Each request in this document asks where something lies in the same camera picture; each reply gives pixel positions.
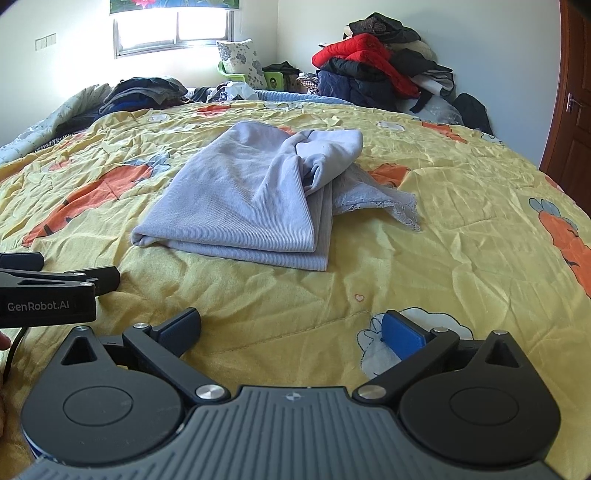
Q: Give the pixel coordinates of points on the window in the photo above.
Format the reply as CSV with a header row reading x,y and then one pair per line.
x,y
175,30

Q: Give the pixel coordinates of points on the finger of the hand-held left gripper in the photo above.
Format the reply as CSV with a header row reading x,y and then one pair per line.
x,y
21,261
106,279

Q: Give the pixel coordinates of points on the white wall switches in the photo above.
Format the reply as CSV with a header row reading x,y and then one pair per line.
x,y
46,41

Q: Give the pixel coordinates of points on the person's left hand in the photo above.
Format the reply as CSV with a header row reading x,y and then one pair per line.
x,y
3,344

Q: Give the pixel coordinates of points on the grey floral pillow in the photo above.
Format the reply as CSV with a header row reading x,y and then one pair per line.
x,y
240,62

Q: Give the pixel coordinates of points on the navy jacket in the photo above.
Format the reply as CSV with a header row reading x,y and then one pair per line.
x,y
355,85

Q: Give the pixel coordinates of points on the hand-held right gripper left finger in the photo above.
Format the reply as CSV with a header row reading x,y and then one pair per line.
x,y
180,332

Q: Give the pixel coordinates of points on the light purple long-sleeve shirt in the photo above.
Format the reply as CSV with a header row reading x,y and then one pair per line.
x,y
240,203

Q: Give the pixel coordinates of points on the black clothes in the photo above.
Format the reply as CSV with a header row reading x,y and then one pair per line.
x,y
383,25

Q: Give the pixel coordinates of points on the grey white quilt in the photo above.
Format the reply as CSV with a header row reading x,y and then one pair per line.
x,y
46,117

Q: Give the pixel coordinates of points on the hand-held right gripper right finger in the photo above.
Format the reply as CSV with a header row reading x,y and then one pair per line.
x,y
404,334

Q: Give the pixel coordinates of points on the checkered cloth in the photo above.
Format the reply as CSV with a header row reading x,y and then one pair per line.
x,y
308,84

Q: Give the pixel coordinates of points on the black backpack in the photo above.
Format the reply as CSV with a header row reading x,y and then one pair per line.
x,y
473,113

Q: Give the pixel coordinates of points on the stack of folded dark clothes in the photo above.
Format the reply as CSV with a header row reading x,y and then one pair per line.
x,y
138,92

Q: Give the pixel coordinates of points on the light blue knitted blanket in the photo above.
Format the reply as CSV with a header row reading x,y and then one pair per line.
x,y
295,98

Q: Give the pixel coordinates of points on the yellow carrot print quilt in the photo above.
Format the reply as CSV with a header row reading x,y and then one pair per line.
x,y
438,230

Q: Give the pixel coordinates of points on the green plastic stool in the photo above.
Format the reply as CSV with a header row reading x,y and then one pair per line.
x,y
277,81

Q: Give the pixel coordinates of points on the brown wooden door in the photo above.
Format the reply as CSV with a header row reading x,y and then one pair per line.
x,y
570,69

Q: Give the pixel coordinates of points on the white crumpled cloth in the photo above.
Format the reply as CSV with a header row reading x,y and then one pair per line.
x,y
235,91

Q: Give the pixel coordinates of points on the red jacket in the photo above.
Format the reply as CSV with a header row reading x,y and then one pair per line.
x,y
360,50

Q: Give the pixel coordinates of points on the dark bag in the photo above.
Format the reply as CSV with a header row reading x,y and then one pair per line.
x,y
281,68

